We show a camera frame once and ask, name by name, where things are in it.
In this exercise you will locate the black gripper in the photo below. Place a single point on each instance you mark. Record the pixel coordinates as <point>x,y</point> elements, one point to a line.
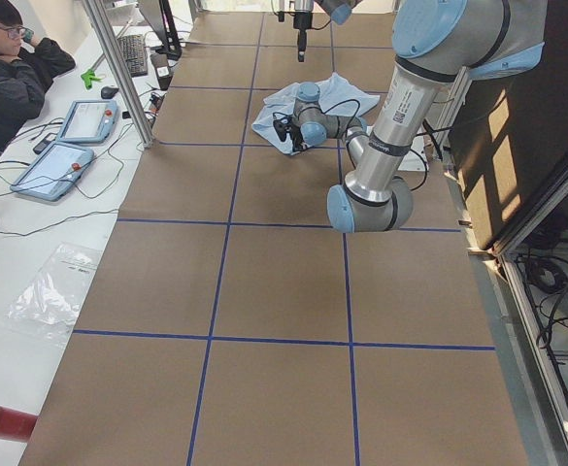
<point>303,20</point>
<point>296,137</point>

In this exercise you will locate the light blue button-up shirt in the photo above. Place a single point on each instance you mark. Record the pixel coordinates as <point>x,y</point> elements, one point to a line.
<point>336,95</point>

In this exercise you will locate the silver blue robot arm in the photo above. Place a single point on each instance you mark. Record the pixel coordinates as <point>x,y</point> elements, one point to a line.
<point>432,41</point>
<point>338,10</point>

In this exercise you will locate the orange black connector box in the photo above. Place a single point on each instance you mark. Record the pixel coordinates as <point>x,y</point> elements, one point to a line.
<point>155,103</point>

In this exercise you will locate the black keyboard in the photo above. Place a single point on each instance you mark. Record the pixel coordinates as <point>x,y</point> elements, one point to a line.
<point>134,52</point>

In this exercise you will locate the black computer mouse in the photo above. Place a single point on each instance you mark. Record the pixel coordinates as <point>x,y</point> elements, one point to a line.
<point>108,92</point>

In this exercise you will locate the far teach pendant tablet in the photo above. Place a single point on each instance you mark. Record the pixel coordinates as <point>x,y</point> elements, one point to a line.
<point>89,122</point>

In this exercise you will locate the teach pendant tablet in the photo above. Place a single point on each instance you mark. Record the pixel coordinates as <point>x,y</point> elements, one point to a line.
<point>54,172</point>
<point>89,122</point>

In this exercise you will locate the green scissors on desk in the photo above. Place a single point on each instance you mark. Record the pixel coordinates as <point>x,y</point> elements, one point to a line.
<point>89,78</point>

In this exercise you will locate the black panel board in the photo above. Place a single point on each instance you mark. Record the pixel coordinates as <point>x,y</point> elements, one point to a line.
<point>510,139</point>

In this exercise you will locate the near teach pendant tablet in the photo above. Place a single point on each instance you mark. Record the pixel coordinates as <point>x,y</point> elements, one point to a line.
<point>54,172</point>

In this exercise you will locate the small black phone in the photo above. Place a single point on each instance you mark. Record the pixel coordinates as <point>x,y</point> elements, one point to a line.
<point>41,146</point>

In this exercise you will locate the seated person in black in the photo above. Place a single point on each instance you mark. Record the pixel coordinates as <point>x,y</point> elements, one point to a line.
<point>28,66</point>

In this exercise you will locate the clear plastic bag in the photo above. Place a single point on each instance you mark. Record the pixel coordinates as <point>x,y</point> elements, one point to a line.
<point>48,308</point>

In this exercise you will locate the red cylinder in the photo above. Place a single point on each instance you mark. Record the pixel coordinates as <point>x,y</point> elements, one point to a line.
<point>16,426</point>

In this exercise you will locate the aluminium frame post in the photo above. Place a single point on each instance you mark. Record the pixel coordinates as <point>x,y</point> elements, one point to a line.
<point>107,39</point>

